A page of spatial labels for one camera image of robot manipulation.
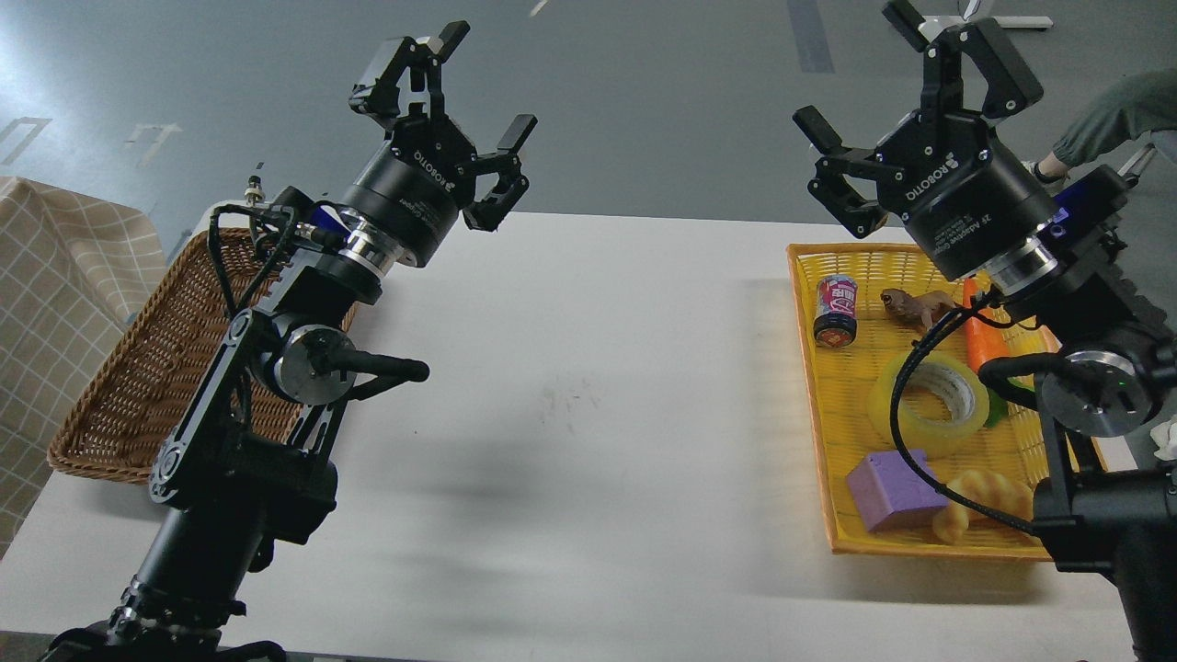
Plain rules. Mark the brown wicker basket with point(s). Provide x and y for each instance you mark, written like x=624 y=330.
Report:
x=140 y=393

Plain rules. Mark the beige checkered cloth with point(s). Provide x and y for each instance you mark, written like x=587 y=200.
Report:
x=74 y=271

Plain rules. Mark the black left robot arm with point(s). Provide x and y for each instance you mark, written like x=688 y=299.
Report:
x=247 y=464

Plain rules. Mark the brown toy animal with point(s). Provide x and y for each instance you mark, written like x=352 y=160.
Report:
x=919 y=312

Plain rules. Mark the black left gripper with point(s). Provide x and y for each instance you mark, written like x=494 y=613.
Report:
x=411 y=189

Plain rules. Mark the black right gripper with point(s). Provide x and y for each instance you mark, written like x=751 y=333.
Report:
x=964 y=196

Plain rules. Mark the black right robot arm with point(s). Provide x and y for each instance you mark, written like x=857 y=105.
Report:
x=1111 y=375

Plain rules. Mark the purple block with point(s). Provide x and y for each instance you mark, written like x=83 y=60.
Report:
x=890 y=496

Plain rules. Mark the orange toy carrot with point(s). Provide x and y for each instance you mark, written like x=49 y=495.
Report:
x=984 y=342

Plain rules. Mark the pink drink can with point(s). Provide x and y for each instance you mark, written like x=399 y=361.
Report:
x=836 y=321

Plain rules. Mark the toy croissant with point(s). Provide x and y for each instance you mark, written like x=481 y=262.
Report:
x=988 y=489

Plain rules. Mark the yellow plastic basket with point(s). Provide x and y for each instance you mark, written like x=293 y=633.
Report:
x=837 y=384

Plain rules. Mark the person in grey sleeve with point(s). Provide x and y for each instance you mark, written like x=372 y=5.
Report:
x=1139 y=104

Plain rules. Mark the yellow tape roll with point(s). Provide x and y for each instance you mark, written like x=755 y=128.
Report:
x=942 y=406

